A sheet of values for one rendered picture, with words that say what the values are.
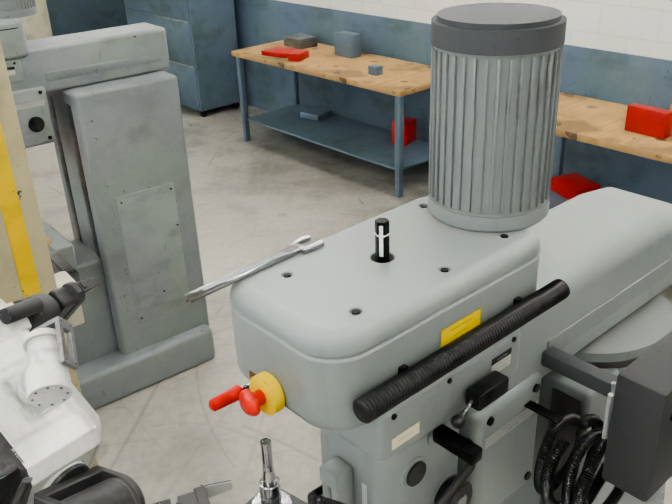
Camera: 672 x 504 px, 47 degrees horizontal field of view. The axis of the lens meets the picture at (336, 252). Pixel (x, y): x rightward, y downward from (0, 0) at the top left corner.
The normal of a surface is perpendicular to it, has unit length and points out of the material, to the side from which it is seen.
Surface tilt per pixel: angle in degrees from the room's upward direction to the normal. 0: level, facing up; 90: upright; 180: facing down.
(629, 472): 90
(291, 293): 0
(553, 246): 0
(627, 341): 0
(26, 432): 35
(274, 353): 90
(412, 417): 90
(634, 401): 90
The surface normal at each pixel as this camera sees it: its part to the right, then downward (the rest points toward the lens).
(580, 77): -0.74, 0.33
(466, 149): -0.56, 0.39
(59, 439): 0.48, -0.64
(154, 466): -0.04, -0.89
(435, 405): 0.67, 0.32
